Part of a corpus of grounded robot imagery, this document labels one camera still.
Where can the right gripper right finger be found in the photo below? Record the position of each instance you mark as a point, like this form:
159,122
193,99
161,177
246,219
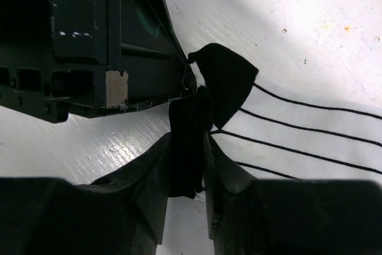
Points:
247,215

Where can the white sock black thin stripes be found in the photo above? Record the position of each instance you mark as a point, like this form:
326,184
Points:
273,132

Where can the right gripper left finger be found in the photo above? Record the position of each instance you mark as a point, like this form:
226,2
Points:
120,213

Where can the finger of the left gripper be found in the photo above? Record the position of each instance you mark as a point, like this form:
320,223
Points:
144,49

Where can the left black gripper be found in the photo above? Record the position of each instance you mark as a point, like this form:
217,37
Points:
54,57

